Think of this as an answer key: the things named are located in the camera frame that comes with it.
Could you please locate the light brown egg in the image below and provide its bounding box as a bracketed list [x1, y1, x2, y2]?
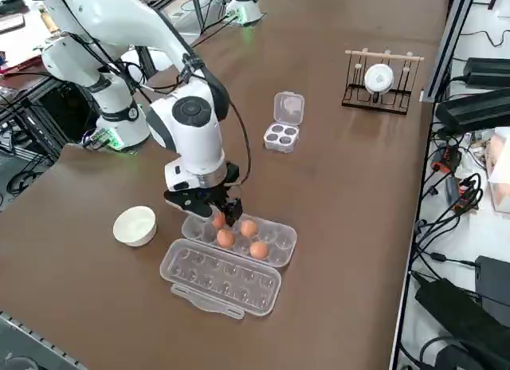
[216, 228, 237, 250]
[239, 219, 259, 238]
[249, 241, 270, 261]

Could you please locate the clear four-slot egg tray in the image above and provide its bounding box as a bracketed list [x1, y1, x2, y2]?
[262, 91, 307, 154]

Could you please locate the black box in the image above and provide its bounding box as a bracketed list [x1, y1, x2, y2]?
[475, 255, 510, 328]

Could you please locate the white bowl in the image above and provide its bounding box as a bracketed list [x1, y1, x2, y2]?
[112, 205, 157, 248]

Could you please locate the beige box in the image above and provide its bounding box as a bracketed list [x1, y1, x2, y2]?
[486, 125, 510, 215]

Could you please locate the black wire cup rack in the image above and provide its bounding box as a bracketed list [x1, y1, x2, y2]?
[341, 49, 426, 116]

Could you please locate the orange plug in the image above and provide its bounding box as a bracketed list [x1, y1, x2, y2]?
[432, 146, 463, 174]

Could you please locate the aluminium frame post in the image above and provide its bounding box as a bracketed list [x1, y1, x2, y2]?
[422, 0, 480, 104]

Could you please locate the black wrist camera block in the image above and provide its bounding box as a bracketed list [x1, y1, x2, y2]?
[225, 160, 241, 187]

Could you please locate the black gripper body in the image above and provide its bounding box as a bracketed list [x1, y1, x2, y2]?
[186, 181, 233, 207]

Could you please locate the transparent twelve-slot egg tray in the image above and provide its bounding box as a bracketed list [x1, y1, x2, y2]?
[159, 214, 299, 319]

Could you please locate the white cup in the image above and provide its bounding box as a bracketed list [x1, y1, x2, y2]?
[363, 63, 395, 95]

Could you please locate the large black power brick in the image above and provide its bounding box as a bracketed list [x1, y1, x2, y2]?
[414, 277, 510, 370]

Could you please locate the black ribbed power adapter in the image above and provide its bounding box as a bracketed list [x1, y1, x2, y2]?
[434, 87, 510, 132]

